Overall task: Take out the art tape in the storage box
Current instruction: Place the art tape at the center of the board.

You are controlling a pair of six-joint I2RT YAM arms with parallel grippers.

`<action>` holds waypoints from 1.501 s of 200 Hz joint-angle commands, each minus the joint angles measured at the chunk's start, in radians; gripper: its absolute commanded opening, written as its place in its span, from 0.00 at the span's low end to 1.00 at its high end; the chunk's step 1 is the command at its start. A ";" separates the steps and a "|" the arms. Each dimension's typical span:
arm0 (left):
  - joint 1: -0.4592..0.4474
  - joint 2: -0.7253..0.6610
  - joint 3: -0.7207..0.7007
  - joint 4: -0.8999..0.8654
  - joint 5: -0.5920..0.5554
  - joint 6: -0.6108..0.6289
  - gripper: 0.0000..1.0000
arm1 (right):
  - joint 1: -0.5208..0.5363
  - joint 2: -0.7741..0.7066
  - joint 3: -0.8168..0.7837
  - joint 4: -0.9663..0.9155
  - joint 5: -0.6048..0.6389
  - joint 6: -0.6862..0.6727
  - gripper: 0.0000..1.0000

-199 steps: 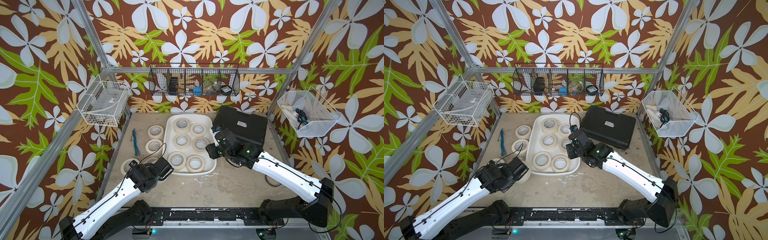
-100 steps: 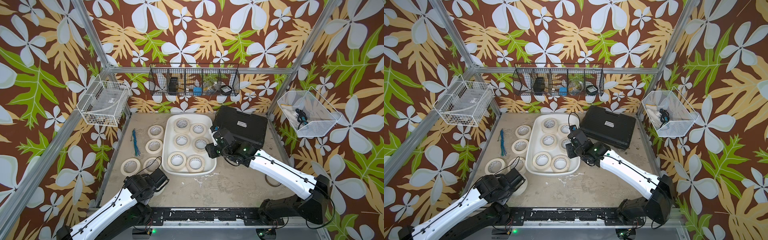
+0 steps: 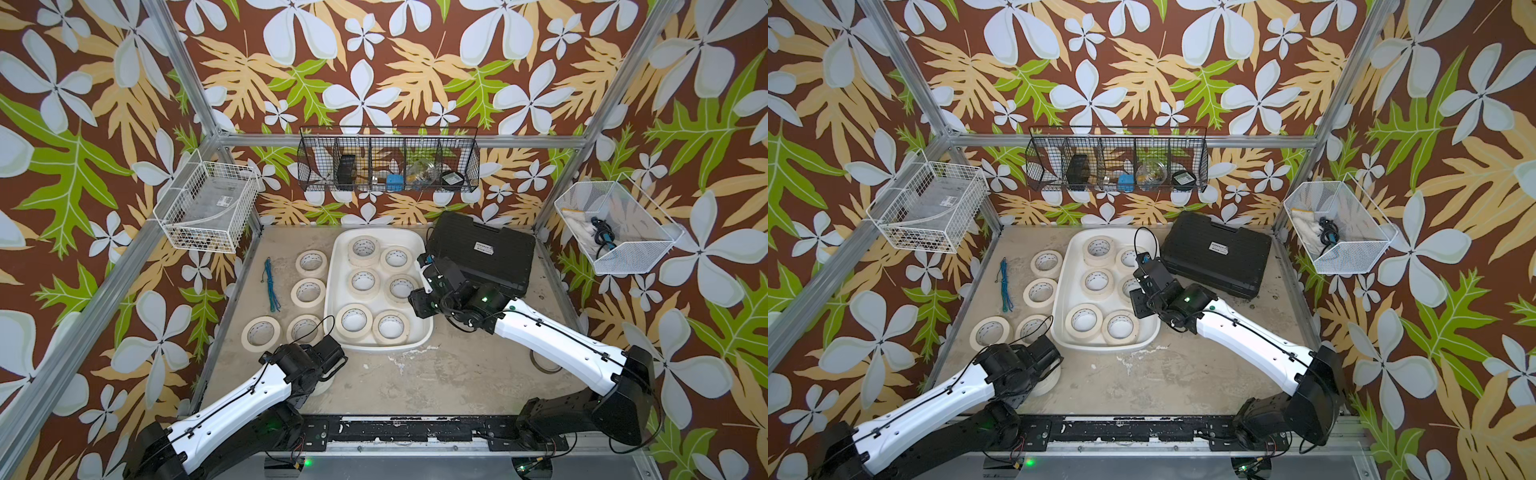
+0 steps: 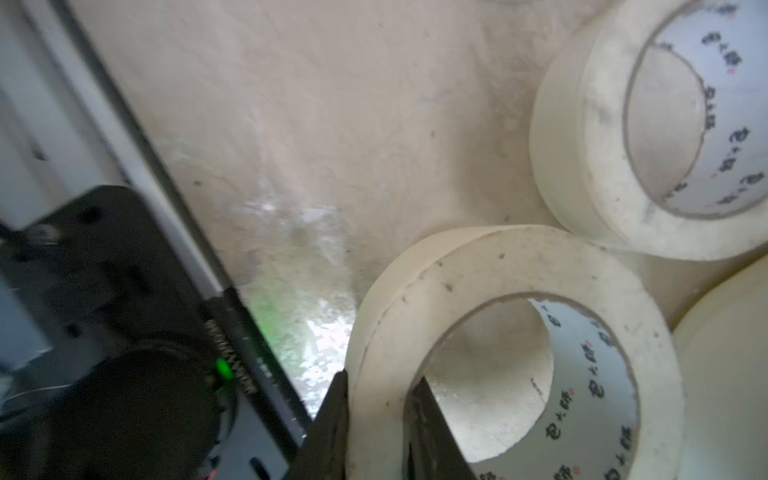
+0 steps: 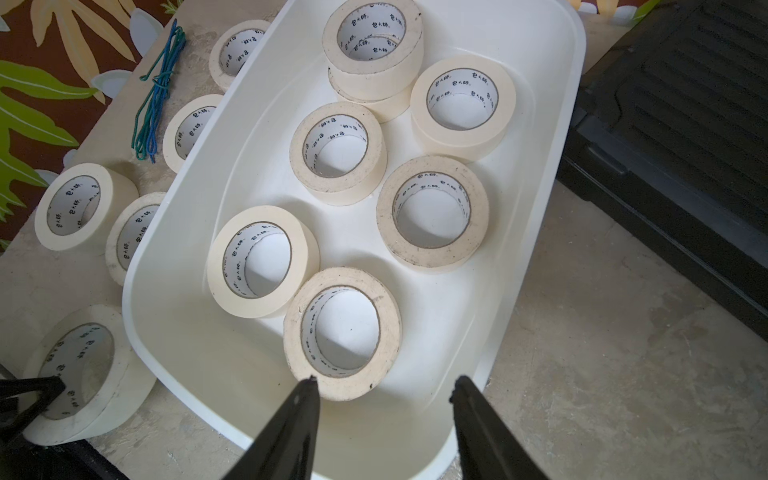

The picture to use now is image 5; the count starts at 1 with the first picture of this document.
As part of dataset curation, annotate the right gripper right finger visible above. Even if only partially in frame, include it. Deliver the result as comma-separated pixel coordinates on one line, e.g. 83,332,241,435
450,375,548,480

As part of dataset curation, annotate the masking tape roll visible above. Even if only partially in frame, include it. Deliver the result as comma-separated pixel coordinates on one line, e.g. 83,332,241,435
163,94,224,173
105,192,166,286
283,267,402,401
34,163,139,252
327,69,416,123
376,155,490,273
206,205,320,319
208,19,271,92
322,1,425,100
289,102,388,206
23,304,156,446
410,55,517,162

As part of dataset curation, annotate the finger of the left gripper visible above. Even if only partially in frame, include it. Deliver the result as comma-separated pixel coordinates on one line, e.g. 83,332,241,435
1,376,65,444

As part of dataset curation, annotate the black plastic tool case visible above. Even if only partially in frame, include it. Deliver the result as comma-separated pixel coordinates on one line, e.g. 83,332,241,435
557,1,767,336

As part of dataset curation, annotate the white plastic storage box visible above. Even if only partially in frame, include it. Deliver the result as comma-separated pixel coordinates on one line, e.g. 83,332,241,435
123,1,585,479

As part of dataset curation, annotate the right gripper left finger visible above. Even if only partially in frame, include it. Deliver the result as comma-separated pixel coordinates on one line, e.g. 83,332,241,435
224,376,320,479

